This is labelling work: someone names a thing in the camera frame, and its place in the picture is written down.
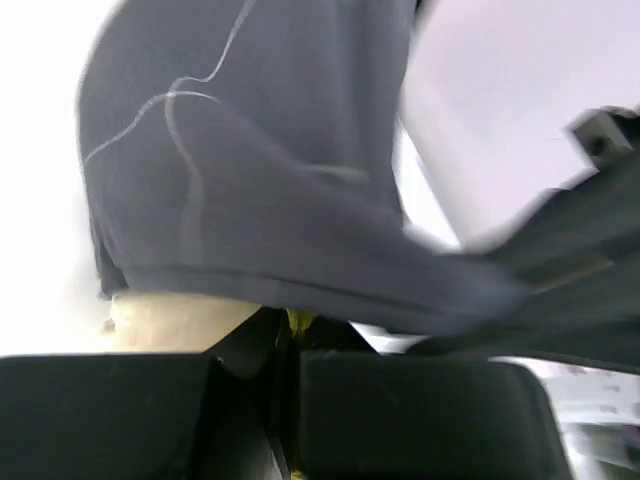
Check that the white pillow yellow edge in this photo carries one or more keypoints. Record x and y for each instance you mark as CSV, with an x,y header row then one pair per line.
x,y
172,322

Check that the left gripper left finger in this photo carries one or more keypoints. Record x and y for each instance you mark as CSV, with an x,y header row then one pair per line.
x,y
128,417

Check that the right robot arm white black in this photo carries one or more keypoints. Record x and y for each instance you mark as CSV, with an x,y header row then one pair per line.
x,y
490,89

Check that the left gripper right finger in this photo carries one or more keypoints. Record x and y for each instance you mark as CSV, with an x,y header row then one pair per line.
x,y
365,416

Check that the dark grey checked pillowcase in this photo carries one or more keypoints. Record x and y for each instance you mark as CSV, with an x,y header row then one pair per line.
x,y
256,150

